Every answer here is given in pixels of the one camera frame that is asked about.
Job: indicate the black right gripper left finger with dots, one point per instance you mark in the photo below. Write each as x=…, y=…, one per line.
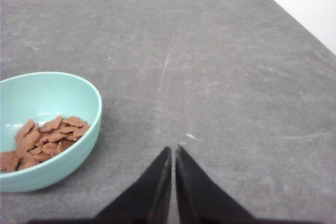
x=147, y=200

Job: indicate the brown beef cubes pile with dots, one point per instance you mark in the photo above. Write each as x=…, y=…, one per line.
x=36, y=144

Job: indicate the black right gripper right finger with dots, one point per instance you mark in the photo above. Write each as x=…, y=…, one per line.
x=199, y=199

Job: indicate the mint green bowl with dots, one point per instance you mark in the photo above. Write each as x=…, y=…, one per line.
x=42, y=96

